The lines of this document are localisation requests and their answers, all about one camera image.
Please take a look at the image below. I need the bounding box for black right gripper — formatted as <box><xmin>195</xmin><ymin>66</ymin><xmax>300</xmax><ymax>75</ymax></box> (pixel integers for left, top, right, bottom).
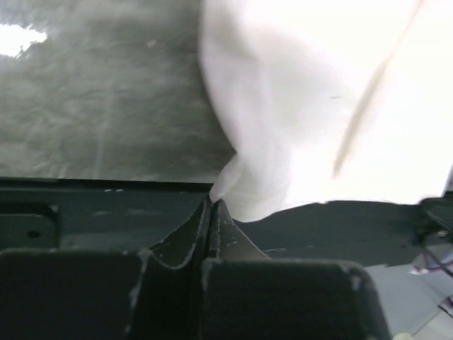
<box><xmin>411</xmin><ymin>191</ymin><xmax>452</xmax><ymax>248</ymax></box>

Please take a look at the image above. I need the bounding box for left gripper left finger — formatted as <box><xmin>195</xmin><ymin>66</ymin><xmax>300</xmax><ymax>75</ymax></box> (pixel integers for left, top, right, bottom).
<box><xmin>149</xmin><ymin>196</ymin><xmax>211</xmax><ymax>270</ymax></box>

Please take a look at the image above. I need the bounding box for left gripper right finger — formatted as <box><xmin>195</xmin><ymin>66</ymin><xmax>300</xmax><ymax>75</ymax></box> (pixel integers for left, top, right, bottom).
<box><xmin>208</xmin><ymin>200</ymin><xmax>270</xmax><ymax>261</ymax></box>

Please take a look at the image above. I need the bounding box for white t-shirt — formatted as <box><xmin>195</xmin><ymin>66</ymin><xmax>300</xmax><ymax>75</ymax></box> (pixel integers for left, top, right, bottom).
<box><xmin>199</xmin><ymin>1</ymin><xmax>452</xmax><ymax>222</ymax></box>

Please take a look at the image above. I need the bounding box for black base beam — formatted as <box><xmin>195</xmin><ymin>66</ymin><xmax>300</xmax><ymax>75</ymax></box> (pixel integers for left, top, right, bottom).
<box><xmin>1</xmin><ymin>178</ymin><xmax>420</xmax><ymax>266</ymax></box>

